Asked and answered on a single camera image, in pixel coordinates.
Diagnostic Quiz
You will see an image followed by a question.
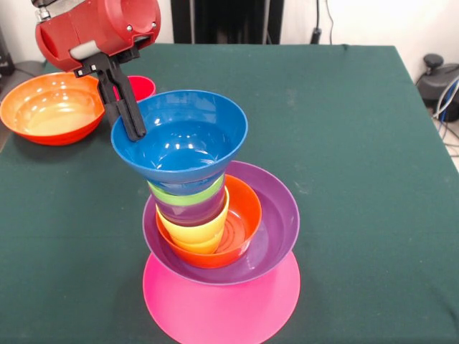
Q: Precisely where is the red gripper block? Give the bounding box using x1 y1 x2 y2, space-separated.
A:
34 0 161 142

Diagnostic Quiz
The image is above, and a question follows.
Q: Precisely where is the red cup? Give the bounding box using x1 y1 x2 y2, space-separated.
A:
113 75 156 102

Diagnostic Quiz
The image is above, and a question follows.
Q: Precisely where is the blue bowl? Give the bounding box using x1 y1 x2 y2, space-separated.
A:
110 90 249 196

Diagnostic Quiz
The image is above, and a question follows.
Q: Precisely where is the green cup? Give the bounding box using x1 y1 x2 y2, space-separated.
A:
146 174 226 207

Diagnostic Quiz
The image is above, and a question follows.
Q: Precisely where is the purple cup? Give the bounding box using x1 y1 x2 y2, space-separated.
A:
152 186 228 227

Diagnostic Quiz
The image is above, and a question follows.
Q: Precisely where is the yellow cup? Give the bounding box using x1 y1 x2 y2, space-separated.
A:
155 188 230 255

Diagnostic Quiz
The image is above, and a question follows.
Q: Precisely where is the small orange bowl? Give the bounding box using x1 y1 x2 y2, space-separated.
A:
155 174 263 269

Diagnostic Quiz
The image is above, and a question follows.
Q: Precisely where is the purple bowl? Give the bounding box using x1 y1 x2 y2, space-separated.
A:
142 159 301 287

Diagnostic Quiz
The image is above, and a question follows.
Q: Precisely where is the pink bowl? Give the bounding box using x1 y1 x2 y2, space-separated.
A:
142 249 301 344

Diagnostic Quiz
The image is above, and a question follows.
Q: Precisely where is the large orange bowl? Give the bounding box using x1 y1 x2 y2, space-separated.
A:
0 71 107 146

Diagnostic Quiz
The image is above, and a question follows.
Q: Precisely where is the dark green tablecloth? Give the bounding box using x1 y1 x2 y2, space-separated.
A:
0 42 459 344

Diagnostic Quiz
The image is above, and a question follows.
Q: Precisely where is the black pedestal foot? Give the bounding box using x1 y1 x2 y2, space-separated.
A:
14 48 55 76
415 53 459 105

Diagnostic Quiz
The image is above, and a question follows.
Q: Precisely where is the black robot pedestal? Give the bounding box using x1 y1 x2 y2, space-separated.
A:
171 0 284 44

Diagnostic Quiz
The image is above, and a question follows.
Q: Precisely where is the black wall plug cable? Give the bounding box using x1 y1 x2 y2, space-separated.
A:
310 0 335 44

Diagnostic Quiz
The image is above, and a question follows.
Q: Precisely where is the cable bundle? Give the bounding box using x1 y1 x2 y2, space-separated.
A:
432 77 459 157

